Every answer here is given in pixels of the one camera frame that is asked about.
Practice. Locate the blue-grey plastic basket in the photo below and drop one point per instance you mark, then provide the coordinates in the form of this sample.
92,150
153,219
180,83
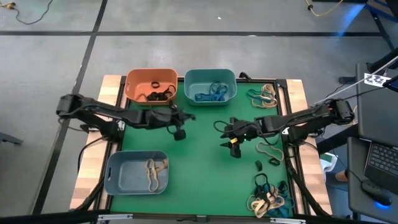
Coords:
130,177

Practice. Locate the black rig crossbar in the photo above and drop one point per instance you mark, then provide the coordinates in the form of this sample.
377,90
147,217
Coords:
46,217

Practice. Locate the white printed tag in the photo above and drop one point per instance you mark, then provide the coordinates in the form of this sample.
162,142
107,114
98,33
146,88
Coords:
376,80

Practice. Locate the silver rod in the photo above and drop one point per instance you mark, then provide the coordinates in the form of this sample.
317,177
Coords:
342,90

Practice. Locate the dark blue cloth garment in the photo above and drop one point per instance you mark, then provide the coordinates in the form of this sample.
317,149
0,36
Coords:
262,174

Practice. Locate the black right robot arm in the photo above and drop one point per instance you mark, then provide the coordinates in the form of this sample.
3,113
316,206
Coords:
311,116

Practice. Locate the white and green object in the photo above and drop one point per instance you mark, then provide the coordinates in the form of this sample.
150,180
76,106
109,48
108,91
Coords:
329,161

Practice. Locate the blue rubber band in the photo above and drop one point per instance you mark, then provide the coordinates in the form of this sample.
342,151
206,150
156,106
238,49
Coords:
202,98
266,188
281,213
224,90
221,98

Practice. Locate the tan object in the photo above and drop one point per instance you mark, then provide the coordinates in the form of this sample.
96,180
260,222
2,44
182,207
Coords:
341,176

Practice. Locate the black laptop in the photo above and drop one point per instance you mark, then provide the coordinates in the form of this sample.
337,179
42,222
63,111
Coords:
382,161

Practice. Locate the dark desk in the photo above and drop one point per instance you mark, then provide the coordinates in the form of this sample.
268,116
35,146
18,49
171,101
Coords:
357,193

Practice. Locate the green table mat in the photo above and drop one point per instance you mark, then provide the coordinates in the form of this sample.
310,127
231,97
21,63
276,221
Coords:
202,186

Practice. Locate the grey stand foot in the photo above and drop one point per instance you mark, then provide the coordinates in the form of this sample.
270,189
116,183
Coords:
11,139

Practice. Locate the orange plastic basket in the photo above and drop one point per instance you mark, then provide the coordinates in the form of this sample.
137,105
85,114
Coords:
140,77

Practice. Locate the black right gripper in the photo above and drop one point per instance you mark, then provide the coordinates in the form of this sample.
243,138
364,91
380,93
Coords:
245,129

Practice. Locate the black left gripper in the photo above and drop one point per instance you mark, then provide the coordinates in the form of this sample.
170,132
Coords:
175,119

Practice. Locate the grey desk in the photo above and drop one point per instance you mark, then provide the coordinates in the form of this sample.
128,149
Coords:
376,118

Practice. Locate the black computer mouse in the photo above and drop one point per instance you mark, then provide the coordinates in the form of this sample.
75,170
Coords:
374,190

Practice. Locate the dark teal rubber band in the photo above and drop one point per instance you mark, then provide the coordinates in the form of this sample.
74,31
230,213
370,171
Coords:
216,99

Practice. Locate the blue metal cart frame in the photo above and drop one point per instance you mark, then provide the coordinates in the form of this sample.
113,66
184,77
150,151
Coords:
382,9

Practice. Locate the small dark green rubber band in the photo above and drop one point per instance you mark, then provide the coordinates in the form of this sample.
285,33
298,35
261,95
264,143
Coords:
259,165

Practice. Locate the white mounting plate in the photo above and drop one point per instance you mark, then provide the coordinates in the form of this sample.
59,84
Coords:
121,125
284,130

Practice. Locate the teal plastic basket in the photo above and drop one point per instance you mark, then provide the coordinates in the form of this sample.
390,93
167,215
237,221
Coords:
202,77

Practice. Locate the yellow plug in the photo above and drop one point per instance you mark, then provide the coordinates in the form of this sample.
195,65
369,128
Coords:
9,4

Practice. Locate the silver bracket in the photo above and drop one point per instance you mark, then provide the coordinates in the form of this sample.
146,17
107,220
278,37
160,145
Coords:
115,216
287,221

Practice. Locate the long tan rubber band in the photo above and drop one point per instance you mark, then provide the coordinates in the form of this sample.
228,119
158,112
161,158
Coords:
154,186

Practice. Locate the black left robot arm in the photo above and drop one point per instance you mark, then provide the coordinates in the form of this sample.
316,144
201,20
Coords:
109,112

